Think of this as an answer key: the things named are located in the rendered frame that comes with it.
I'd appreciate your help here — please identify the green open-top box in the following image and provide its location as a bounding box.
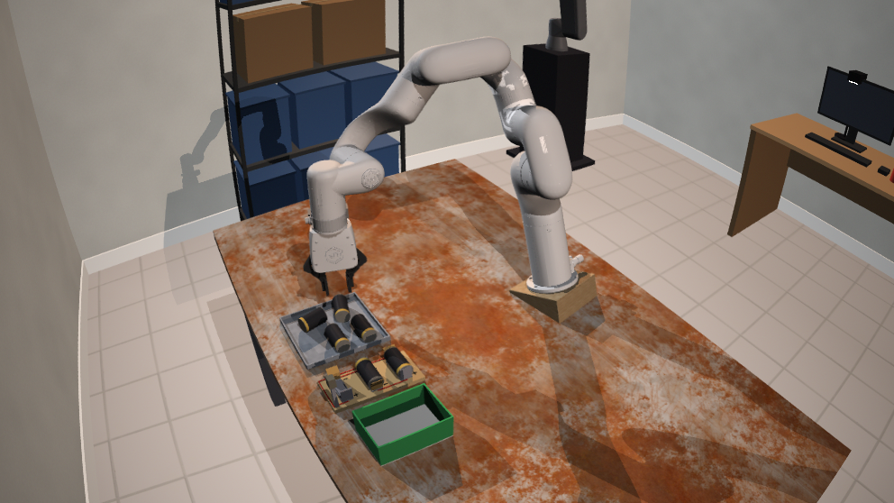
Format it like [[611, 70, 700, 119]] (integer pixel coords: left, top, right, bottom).
[[352, 383, 453, 466]]

